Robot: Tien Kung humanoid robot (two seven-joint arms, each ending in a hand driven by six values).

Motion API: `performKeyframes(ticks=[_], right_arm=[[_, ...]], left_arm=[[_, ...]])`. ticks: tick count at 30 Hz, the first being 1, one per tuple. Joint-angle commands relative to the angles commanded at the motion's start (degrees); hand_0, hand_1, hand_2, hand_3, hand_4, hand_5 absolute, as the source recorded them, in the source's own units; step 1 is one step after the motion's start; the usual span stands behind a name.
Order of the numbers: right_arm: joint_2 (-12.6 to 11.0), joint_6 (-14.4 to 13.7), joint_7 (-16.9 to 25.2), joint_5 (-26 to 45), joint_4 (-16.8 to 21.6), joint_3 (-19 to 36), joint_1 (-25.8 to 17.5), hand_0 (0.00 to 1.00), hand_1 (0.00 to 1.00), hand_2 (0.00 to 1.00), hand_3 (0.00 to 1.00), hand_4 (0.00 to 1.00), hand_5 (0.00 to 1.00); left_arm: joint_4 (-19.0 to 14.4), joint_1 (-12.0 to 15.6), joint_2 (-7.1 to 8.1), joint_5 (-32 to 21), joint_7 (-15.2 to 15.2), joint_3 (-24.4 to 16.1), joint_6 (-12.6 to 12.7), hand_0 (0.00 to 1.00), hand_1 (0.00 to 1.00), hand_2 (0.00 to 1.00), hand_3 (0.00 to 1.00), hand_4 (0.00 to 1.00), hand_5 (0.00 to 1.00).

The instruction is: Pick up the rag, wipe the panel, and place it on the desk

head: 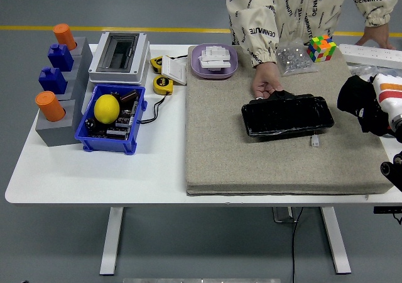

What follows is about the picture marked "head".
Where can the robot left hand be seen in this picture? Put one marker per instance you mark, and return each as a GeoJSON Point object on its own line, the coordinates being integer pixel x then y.
{"type": "Point", "coordinates": [23, 281]}

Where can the person's left hand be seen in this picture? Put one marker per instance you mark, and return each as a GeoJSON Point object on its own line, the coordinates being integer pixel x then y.
{"type": "Point", "coordinates": [377, 36]}

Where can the robot right hand white shell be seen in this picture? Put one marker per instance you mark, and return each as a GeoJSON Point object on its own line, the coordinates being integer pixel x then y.
{"type": "Point", "coordinates": [391, 94]}

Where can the person's right hand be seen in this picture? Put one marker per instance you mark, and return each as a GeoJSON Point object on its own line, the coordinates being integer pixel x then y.
{"type": "Point", "coordinates": [265, 81]}

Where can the black glossy panel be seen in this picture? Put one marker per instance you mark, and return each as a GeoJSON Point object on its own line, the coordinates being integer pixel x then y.
{"type": "Point", "coordinates": [282, 116]}

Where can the black rag with red tag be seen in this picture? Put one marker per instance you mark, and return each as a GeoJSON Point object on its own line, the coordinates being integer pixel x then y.
{"type": "Point", "coordinates": [351, 94]}

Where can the person's right forearm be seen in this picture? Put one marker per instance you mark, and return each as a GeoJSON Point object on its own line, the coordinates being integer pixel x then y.
{"type": "Point", "coordinates": [256, 34]}

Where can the person's left forearm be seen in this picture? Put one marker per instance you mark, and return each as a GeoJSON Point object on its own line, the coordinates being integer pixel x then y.
{"type": "Point", "coordinates": [377, 6]}

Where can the white power strip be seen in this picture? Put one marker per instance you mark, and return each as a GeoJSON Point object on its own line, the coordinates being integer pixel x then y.
{"type": "Point", "coordinates": [370, 53]}

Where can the clear bag of metal nuts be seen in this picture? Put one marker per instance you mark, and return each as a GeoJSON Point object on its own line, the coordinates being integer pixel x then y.
{"type": "Point", "coordinates": [293, 59]}

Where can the clear plastic bag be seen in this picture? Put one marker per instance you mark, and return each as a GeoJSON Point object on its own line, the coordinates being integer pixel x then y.
{"type": "Point", "coordinates": [361, 69]}

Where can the colourful puzzle cube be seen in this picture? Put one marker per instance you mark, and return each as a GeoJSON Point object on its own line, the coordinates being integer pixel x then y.
{"type": "Point", "coordinates": [321, 48]}

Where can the purple dish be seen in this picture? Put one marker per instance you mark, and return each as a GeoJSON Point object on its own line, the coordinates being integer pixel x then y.
{"type": "Point", "coordinates": [196, 69]}

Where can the grey-brown mat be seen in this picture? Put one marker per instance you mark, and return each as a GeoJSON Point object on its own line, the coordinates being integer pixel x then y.
{"type": "Point", "coordinates": [220, 138]}

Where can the small white connector plug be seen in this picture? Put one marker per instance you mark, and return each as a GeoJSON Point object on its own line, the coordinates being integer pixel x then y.
{"type": "Point", "coordinates": [314, 141]}

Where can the person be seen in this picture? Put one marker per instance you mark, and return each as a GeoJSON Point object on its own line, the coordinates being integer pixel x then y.
{"type": "Point", "coordinates": [298, 6]}

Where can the white table leg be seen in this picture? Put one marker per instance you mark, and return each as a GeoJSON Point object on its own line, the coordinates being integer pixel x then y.
{"type": "Point", "coordinates": [337, 245]}
{"type": "Point", "coordinates": [110, 245]}

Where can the yellow tape measure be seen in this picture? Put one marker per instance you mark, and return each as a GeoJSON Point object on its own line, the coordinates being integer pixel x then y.
{"type": "Point", "coordinates": [162, 85]}
{"type": "Point", "coordinates": [156, 63]}

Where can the black table control box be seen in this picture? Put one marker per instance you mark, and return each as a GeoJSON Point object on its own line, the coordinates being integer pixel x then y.
{"type": "Point", "coordinates": [387, 210]}

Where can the dark electronic parts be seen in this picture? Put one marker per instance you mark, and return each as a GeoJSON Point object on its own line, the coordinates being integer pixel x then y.
{"type": "Point", "coordinates": [122, 122]}

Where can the grey stepped block holder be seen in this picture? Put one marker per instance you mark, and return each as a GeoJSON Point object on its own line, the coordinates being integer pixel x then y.
{"type": "Point", "coordinates": [56, 135]}

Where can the blue plastic bin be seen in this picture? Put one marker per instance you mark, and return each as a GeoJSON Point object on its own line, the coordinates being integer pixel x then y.
{"type": "Point", "coordinates": [106, 144]}

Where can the yellow lemon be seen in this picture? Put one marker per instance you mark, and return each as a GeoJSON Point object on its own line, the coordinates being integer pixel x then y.
{"type": "Point", "coordinates": [106, 108]}

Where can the orange cylinder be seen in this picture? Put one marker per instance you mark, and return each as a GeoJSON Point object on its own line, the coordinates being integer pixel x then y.
{"type": "Point", "coordinates": [64, 36]}
{"type": "Point", "coordinates": [50, 107]}

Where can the blue block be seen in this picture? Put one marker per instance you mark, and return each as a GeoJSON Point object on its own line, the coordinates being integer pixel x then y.
{"type": "Point", "coordinates": [52, 81]}
{"type": "Point", "coordinates": [60, 58]}

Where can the stack of white switch parts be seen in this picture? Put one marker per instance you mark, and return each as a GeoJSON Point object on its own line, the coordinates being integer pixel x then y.
{"type": "Point", "coordinates": [215, 56]}

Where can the white wall switch plate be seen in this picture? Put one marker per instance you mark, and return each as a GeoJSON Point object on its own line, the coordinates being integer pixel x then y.
{"type": "Point", "coordinates": [174, 70]}

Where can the grey electrical enclosure box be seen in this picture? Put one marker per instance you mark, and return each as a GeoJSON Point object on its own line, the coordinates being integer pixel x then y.
{"type": "Point", "coordinates": [138, 59]}

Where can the metal bracket under table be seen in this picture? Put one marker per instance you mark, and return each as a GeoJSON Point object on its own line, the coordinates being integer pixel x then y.
{"type": "Point", "coordinates": [282, 216]}

